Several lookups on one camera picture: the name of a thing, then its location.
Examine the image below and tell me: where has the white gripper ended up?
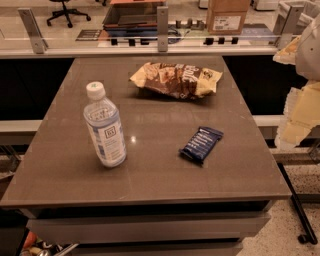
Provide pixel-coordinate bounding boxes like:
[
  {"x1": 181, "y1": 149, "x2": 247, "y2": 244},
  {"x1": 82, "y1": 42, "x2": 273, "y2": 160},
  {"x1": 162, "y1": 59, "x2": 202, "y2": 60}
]
[{"x1": 273, "y1": 14, "x2": 320, "y2": 150}]

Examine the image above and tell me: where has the clear blue-label plastic bottle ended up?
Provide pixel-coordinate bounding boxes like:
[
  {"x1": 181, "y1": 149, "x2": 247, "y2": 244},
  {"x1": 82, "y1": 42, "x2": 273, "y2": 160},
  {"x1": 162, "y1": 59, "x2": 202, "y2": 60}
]
[{"x1": 83, "y1": 81, "x2": 127, "y2": 167}]

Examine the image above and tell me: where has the brown cardboard box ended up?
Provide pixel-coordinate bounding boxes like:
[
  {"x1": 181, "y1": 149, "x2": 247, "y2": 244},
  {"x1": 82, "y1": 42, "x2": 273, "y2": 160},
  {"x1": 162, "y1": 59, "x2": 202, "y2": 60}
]
[{"x1": 206, "y1": 0, "x2": 251, "y2": 35}]

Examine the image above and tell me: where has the dark blue snack bar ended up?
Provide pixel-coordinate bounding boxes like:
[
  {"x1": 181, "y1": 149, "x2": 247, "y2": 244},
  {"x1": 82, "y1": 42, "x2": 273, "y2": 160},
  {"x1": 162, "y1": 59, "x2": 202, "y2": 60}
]
[{"x1": 179, "y1": 126, "x2": 224, "y2": 163}]

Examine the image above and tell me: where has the yellow brown chip bag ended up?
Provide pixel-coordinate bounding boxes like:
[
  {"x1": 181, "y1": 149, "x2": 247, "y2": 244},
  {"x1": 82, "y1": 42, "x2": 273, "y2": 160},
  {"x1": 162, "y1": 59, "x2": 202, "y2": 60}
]
[{"x1": 130, "y1": 62, "x2": 222, "y2": 99}]

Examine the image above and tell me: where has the black floor bar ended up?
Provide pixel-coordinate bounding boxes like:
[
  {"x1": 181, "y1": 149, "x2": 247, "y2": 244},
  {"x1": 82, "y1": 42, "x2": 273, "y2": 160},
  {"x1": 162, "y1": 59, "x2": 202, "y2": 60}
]
[{"x1": 278, "y1": 163, "x2": 318, "y2": 245}]

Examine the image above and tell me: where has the dark open tray box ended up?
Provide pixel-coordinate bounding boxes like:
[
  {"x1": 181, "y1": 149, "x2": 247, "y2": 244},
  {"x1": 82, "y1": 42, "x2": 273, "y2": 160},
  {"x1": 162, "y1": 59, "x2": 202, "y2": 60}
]
[{"x1": 103, "y1": 2, "x2": 161, "y2": 28}]

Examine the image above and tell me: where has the black office chair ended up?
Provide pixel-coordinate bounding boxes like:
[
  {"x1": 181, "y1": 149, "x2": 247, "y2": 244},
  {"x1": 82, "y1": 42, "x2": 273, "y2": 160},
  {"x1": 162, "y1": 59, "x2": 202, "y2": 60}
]
[{"x1": 46, "y1": 0, "x2": 91, "y2": 28}]

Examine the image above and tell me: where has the grey table drawer cabinet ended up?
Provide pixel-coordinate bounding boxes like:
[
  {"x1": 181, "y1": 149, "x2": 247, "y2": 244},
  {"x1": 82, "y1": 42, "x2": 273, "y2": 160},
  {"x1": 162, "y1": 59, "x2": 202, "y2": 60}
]
[{"x1": 27, "y1": 207, "x2": 271, "y2": 256}]

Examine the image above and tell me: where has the right metal railing post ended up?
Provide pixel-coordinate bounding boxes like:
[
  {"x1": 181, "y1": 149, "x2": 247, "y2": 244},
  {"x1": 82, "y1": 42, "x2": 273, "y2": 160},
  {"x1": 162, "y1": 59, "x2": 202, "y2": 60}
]
[{"x1": 273, "y1": 5, "x2": 304, "y2": 49}]

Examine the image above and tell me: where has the metal railing post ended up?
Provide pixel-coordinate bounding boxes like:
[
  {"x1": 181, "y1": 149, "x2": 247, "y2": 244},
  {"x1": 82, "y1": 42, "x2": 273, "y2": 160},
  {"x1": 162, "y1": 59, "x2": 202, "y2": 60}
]
[
  {"x1": 273, "y1": 5, "x2": 304, "y2": 49},
  {"x1": 18, "y1": 8, "x2": 47, "y2": 54},
  {"x1": 157, "y1": 6, "x2": 168, "y2": 52}
]

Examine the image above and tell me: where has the middle metal railing post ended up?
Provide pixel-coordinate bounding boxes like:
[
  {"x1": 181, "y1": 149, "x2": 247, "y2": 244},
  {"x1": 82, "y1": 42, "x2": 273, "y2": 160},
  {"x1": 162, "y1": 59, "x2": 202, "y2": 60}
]
[{"x1": 157, "y1": 6, "x2": 168, "y2": 52}]

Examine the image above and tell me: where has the left metal railing post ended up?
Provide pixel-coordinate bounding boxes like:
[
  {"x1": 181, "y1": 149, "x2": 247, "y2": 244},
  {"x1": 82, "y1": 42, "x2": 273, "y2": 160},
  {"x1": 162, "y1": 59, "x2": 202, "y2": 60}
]
[{"x1": 18, "y1": 8, "x2": 47, "y2": 54}]

